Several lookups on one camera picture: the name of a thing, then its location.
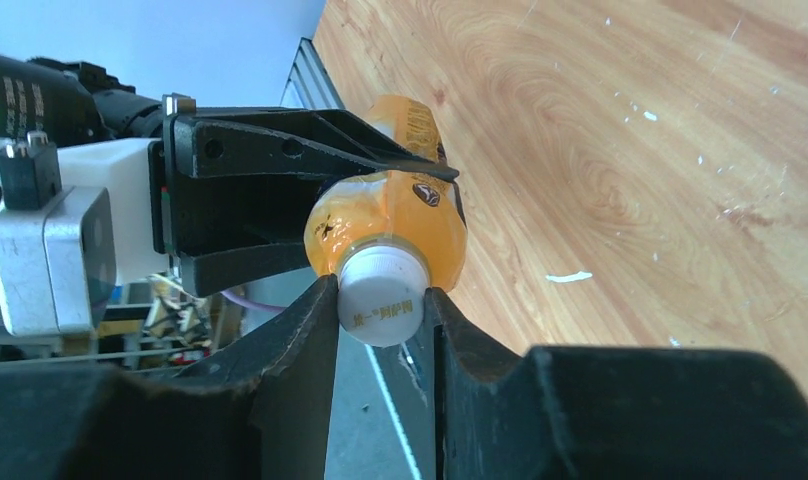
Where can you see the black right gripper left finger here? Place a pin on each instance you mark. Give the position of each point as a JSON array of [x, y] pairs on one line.
[[258, 409]]

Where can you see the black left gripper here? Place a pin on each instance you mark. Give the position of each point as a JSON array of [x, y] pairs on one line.
[[231, 189]]

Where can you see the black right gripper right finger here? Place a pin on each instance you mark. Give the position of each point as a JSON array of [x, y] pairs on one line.
[[581, 412]]

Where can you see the yellow blue milk tea bottle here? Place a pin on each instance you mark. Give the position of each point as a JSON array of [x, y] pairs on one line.
[[387, 237]]

